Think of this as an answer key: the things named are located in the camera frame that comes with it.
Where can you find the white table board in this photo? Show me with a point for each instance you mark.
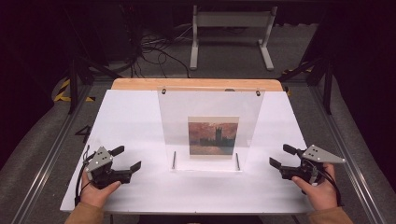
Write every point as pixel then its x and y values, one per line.
pixel 124 124

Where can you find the person's right hand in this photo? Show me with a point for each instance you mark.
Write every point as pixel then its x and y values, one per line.
pixel 322 194

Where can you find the aluminium floor rail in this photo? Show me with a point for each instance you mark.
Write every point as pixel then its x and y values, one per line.
pixel 46 161
pixel 358 174

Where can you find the clear acrylic picture frame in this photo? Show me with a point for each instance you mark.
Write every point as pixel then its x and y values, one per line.
pixel 174 124

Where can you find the person's left hand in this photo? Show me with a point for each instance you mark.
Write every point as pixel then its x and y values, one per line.
pixel 95 194

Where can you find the yellow black floor tape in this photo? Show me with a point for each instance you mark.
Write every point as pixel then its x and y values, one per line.
pixel 295 70
pixel 63 90

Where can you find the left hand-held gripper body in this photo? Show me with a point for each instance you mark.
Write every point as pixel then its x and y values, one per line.
pixel 99 160

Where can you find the wooden table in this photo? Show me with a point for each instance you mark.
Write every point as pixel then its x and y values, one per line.
pixel 137 84

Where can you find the white metal stand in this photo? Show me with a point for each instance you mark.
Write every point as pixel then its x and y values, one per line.
pixel 232 19

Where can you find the black tripod stand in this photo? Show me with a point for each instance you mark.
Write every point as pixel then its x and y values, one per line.
pixel 327 84
pixel 73 81

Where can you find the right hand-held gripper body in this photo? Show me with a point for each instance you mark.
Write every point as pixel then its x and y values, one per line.
pixel 320 155

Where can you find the painting print card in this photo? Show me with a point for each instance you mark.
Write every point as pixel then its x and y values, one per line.
pixel 213 137

